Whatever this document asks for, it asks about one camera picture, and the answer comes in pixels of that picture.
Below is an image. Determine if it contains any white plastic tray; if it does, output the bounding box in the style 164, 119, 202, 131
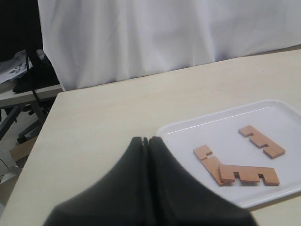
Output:
156, 100, 301, 208

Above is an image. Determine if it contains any wooden notched piece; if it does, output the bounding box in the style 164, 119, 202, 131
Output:
238, 125, 285, 159
219, 164, 280, 186
193, 145, 227, 186

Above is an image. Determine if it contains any grey side table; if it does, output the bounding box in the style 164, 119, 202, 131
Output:
0, 81, 62, 138

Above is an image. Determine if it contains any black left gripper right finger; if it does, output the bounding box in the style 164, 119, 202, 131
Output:
148, 137, 257, 226

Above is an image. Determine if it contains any white cloth backdrop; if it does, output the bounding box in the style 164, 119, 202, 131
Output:
38, 0, 301, 91

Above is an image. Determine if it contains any cardboard box on floor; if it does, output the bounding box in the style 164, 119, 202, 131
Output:
10, 136, 37, 168

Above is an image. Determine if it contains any printed paper sheet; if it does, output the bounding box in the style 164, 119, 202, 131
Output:
0, 50, 27, 83

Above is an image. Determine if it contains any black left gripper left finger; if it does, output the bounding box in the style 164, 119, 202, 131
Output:
44, 137, 148, 226

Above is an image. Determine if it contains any black bag on table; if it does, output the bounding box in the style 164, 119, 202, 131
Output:
13, 49, 59, 93

